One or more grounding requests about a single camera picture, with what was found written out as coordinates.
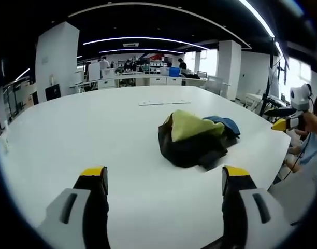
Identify bright ceiling light strip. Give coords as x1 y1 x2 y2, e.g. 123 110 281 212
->
238 0 284 56

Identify person's right hand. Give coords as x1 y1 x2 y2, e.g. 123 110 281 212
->
302 111 317 134

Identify person's grey trousers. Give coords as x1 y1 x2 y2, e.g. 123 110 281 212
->
268 160 317 226

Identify black garment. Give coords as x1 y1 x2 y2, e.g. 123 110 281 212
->
157 118 239 171

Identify yellow-green garment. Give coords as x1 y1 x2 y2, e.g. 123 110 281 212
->
164 109 226 143

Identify black tripod stand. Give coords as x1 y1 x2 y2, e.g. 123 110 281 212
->
259 61 287 117

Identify blue garment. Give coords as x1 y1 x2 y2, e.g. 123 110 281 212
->
201 115 241 137

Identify long white workbench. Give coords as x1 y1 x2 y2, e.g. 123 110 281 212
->
69 71 208 91

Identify white mesh chair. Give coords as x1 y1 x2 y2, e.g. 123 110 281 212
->
206 75 224 97

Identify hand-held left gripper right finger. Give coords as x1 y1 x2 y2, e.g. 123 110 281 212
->
221 165 297 249

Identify short ceiling light strip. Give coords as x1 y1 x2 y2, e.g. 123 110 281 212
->
106 48 185 54

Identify person's light blue shirt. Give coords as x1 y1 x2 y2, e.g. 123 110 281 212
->
299 129 317 167

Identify white flat table strip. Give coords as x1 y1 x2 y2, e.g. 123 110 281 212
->
138 99 192 106

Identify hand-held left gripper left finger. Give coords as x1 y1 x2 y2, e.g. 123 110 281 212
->
36 165 109 249

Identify long ceiling light strip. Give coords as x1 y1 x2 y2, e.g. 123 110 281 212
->
82 36 210 50

